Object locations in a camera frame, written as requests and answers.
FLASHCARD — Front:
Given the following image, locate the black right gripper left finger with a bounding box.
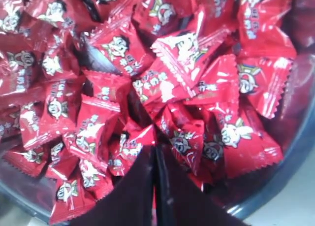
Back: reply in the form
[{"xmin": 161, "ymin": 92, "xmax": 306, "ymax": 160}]
[{"xmin": 69, "ymin": 146, "xmax": 156, "ymax": 226}]

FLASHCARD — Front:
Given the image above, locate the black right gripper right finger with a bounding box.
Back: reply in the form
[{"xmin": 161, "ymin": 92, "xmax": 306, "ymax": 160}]
[{"xmin": 154, "ymin": 145, "xmax": 246, "ymax": 226}]

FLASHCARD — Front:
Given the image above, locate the steel bowl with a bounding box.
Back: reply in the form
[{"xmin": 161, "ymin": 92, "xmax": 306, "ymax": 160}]
[{"xmin": 0, "ymin": 0, "xmax": 315, "ymax": 226}]

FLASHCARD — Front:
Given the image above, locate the pile of red wrapped candies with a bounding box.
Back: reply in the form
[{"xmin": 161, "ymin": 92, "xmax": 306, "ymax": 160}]
[{"xmin": 0, "ymin": 0, "xmax": 296, "ymax": 224}]

